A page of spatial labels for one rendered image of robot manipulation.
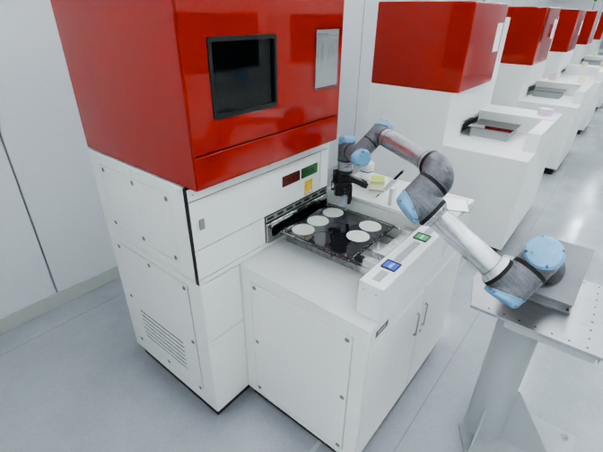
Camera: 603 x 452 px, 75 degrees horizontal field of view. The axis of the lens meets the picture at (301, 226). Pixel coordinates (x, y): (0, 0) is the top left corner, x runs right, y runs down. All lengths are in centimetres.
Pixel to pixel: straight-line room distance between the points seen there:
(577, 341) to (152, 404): 187
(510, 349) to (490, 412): 38
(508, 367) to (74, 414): 201
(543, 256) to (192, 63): 122
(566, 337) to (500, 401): 55
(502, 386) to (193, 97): 164
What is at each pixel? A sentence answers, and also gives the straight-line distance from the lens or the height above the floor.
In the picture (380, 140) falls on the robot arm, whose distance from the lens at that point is 166.
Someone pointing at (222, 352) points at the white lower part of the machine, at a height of 41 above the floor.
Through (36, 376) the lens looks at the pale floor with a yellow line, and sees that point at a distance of 268.
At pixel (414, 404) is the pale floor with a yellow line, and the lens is 226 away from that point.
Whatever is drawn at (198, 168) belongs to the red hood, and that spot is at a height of 130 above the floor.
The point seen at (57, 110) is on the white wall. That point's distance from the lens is 274.
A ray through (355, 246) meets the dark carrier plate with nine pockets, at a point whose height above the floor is 90.
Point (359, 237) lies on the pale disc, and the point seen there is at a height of 90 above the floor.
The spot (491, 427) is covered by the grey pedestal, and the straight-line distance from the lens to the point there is 215.
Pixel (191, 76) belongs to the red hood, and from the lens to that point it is 125.
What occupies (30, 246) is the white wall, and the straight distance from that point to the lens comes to 288.
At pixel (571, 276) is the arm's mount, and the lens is 169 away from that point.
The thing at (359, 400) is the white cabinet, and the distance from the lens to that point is 161.
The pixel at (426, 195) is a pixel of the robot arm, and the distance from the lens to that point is 138.
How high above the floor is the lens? 175
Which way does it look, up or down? 29 degrees down
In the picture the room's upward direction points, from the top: 1 degrees clockwise
